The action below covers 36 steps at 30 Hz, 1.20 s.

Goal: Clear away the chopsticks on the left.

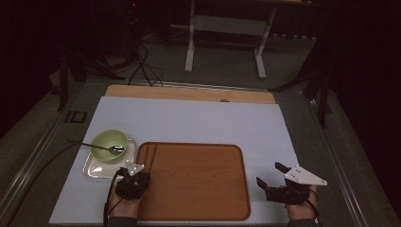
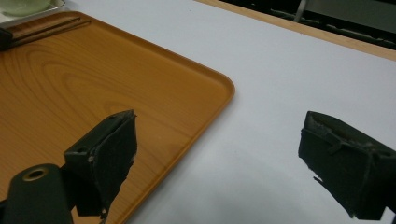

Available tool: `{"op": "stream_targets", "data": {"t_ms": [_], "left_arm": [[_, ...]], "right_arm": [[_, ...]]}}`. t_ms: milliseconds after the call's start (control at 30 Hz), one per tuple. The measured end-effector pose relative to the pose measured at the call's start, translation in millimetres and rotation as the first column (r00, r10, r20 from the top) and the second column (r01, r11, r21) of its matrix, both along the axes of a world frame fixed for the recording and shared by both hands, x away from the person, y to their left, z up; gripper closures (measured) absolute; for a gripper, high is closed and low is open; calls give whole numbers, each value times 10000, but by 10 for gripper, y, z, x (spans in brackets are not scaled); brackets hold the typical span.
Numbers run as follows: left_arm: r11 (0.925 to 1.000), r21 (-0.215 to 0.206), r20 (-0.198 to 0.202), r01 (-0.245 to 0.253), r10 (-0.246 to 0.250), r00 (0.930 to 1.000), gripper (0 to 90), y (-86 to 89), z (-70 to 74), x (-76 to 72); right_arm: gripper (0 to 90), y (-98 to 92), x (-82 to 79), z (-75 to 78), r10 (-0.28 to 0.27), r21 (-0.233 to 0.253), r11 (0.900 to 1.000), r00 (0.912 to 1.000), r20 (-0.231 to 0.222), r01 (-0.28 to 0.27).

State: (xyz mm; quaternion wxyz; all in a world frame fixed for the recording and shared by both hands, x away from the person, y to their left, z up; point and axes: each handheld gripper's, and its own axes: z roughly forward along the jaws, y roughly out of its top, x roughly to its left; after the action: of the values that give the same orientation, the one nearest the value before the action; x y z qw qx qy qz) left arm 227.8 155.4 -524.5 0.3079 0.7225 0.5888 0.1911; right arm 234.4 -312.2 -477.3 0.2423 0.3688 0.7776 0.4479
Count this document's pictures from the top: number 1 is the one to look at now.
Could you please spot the white square plate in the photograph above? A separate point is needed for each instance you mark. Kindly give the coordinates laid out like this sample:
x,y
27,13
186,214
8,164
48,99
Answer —
x,y
94,171

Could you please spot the person's right hand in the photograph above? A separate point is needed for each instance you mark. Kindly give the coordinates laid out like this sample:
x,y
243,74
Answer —
x,y
301,212

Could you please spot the black equipment tower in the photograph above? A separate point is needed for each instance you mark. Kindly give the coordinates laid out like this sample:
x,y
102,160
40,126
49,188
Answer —
x,y
133,28

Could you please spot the black stand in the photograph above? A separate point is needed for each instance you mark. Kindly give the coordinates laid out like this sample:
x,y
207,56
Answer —
x,y
63,82
321,94

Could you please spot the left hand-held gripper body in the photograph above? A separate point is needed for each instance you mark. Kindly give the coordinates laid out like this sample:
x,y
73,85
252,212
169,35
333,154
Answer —
x,y
132,184

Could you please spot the brown wooden serving tray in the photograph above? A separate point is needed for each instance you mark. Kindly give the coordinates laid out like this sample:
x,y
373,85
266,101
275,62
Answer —
x,y
195,183

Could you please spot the floor outlet box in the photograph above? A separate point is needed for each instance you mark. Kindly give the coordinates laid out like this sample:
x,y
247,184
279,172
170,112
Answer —
x,y
75,116

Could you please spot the silver metal spoon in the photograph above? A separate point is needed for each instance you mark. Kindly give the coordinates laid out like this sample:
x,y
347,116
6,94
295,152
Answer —
x,y
117,148

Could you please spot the pale green bowl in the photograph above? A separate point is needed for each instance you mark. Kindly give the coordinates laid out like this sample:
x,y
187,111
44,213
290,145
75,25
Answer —
x,y
105,140

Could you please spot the person's left hand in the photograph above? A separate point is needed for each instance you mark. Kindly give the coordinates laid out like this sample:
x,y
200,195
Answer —
x,y
124,208

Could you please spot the white table sheet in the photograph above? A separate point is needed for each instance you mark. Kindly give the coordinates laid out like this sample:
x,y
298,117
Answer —
x,y
189,123

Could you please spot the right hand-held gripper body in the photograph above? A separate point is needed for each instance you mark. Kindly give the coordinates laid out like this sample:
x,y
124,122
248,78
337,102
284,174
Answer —
x,y
302,178

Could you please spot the white metal stand frame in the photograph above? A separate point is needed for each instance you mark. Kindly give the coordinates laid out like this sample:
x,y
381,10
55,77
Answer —
x,y
230,25

